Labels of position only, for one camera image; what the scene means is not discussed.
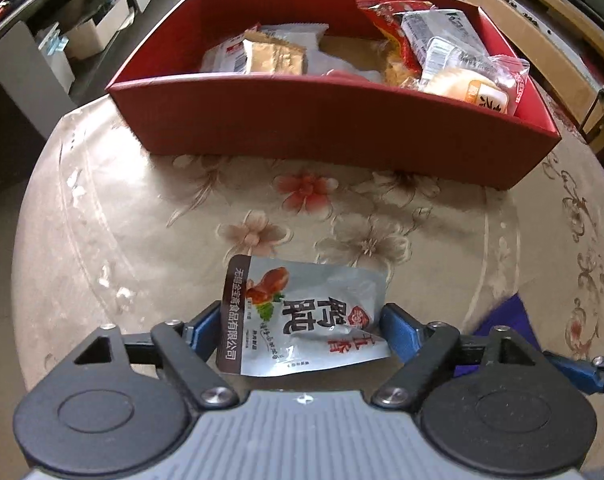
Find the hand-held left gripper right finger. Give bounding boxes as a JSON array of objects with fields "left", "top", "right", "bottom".
[{"left": 372, "top": 304, "right": 568, "bottom": 409}]

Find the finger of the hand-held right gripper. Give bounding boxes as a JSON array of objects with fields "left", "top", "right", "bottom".
[{"left": 544, "top": 351, "right": 604, "bottom": 396}]

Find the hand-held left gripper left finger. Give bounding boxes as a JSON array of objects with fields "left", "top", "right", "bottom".
[{"left": 46, "top": 301, "right": 237, "bottom": 408}]

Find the white brown-striped meat packet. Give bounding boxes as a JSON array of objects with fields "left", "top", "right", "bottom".
[{"left": 215, "top": 254, "right": 391, "bottom": 377}]

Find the dark blue snack packet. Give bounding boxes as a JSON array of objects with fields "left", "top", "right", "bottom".
[{"left": 453, "top": 293, "right": 546, "bottom": 382}]

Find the red cardboard box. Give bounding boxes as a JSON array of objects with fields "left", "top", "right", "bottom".
[{"left": 105, "top": 0, "right": 563, "bottom": 191}]

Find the clear rice cake packet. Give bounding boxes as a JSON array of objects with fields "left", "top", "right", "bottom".
[{"left": 419, "top": 37, "right": 532, "bottom": 117}]

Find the white red label packet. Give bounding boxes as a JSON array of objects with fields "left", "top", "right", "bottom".
[{"left": 200, "top": 40, "right": 249, "bottom": 74}]

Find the gold snack packet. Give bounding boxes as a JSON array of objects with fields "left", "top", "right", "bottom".
[{"left": 243, "top": 30, "right": 309, "bottom": 77}]

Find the silver wafer packet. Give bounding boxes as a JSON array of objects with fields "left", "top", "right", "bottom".
[{"left": 400, "top": 9, "right": 486, "bottom": 61}]

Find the red snack bag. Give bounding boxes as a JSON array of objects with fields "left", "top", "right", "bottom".
[{"left": 355, "top": 0, "right": 435, "bottom": 63}]

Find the open white storage box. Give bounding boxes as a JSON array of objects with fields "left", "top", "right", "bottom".
[{"left": 63, "top": 0, "right": 131, "bottom": 59}]

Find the wooden television cabinet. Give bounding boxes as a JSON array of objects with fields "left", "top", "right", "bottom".
[{"left": 411, "top": 0, "right": 604, "bottom": 148}]

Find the long dark desk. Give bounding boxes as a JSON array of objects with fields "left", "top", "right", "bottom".
[{"left": 0, "top": 0, "right": 205, "bottom": 171}]

